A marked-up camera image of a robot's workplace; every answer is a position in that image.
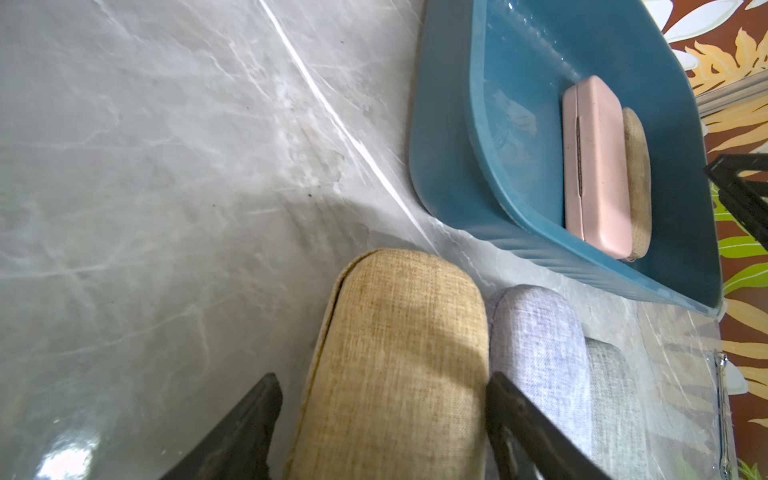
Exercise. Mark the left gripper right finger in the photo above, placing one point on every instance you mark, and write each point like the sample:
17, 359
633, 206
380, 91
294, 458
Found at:
525, 443

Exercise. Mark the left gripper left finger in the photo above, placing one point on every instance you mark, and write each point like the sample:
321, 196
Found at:
238, 446

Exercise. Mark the lilac fabric glasses case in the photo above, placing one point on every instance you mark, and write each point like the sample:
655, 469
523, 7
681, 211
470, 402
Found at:
536, 340

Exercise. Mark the tan fabric glasses case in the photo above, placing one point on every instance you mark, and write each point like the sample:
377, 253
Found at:
396, 388

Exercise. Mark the pink hard glasses case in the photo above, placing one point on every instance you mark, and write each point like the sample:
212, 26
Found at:
596, 192

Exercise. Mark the stained tan glasses case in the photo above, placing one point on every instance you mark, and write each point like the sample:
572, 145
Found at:
639, 183

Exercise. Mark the grey fabric glasses case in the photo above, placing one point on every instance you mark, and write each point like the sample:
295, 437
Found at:
619, 442

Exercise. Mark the teal plastic storage box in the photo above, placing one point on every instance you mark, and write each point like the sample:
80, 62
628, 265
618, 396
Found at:
496, 150

